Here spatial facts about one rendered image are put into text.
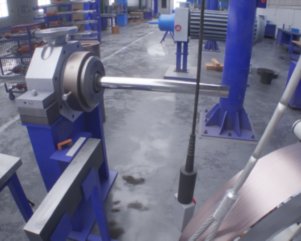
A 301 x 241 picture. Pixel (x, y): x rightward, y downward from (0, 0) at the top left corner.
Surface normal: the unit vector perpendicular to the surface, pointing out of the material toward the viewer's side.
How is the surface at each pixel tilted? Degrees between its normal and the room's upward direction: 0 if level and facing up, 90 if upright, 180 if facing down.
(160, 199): 0
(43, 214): 0
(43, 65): 45
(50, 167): 90
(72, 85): 78
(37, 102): 90
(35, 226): 0
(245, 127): 90
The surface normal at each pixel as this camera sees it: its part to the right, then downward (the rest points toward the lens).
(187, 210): 0.37, 0.44
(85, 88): 0.69, 0.30
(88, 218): 0.00, -0.88
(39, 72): -0.14, -0.29
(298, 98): -0.22, 0.47
